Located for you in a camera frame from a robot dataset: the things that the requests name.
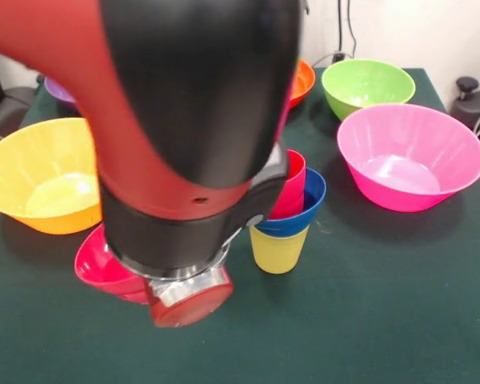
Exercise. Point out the yellow translucent cup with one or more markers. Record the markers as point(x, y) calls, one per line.
point(278, 252)

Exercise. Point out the orange bowl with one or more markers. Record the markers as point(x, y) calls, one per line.
point(302, 84)

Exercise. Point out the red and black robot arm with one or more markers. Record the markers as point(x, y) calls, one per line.
point(184, 120)

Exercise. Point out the black power plug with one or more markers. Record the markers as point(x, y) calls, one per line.
point(339, 56)

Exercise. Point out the small black knob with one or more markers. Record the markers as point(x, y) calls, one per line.
point(40, 80)

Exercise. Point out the purple bowl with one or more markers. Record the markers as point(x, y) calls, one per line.
point(60, 94)

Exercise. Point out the red cup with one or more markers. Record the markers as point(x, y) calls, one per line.
point(292, 188)

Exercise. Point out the large yellow-orange bowl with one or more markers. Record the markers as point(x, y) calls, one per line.
point(44, 172)

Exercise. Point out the small red bowl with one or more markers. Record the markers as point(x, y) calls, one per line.
point(100, 268)

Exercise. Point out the small blue bowl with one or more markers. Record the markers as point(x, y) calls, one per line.
point(314, 196)

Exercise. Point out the large pink bowl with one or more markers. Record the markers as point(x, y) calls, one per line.
point(412, 160)

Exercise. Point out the large light green bowl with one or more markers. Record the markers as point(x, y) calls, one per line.
point(364, 84)

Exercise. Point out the black round base with knob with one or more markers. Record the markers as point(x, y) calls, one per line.
point(476, 108)

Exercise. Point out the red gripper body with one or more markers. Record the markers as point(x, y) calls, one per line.
point(192, 300)

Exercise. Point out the dark green tablecloth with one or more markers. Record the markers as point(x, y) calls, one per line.
point(240, 352)

